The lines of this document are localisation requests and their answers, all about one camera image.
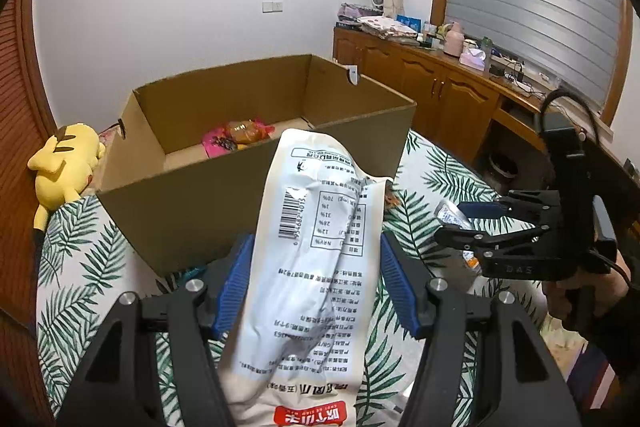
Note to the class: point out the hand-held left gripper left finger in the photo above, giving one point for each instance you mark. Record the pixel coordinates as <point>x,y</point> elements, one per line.
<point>232,292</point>

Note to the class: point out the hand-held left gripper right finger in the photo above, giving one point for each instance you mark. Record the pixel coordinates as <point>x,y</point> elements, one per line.
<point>400,287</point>

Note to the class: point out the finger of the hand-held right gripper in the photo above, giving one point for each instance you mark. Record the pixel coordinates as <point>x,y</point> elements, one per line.
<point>460,237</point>
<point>482,209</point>

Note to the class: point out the clear blue-print snack packet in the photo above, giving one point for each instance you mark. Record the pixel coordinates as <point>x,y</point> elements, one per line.
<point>450,216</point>

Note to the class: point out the orange snack packet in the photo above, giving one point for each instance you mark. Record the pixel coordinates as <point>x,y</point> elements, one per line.
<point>471,261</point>

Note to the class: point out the blue candy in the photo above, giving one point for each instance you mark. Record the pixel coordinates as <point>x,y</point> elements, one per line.
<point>192,273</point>

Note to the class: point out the white red-label snack packet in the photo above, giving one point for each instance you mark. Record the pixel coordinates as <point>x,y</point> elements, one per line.
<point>305,267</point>

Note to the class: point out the small brown snack packet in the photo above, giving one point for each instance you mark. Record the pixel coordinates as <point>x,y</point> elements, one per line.
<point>391,198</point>

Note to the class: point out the brown cardboard box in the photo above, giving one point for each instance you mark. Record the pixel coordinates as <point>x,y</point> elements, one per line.
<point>200,212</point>

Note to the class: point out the pink snack packet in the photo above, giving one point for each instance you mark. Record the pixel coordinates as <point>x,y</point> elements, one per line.
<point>215,142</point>

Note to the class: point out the brown bun packet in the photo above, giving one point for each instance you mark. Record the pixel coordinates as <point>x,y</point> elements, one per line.
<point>245,132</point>

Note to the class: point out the person's right hand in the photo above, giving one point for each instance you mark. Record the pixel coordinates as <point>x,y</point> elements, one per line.
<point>557,302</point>

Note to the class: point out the grey trash can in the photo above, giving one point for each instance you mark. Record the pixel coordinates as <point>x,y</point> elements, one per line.
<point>502,167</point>

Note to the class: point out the wooden cabinet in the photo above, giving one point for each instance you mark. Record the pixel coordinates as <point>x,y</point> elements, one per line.
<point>430,82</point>

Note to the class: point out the pink tissue box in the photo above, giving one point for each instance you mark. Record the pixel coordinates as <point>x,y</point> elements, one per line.
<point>472,59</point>

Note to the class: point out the green leaf print cloth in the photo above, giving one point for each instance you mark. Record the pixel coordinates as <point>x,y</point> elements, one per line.
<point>85,257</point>

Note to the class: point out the floral bedsheet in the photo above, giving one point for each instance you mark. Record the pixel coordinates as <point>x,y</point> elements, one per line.
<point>565,349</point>

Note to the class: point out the green-cap bottle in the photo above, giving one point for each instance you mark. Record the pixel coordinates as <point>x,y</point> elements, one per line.
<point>486,54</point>

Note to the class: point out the pink thermos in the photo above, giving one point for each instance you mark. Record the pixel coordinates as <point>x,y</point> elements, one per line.
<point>453,39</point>

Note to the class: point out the blue box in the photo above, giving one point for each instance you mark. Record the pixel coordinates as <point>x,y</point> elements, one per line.
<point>409,22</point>

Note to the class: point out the floral folded cloth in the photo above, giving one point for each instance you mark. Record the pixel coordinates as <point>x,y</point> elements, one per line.
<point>387,27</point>

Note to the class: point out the yellow plush toy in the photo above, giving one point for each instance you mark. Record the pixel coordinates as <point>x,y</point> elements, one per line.
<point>65,162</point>

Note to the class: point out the brown louvered wardrobe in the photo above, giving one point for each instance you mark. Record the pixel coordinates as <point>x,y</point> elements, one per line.
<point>20,207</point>

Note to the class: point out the purple folded cloth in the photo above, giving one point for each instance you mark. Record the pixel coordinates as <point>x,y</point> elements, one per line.
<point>357,12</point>

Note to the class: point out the white wall switch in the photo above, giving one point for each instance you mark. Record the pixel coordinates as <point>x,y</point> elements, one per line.
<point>271,6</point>

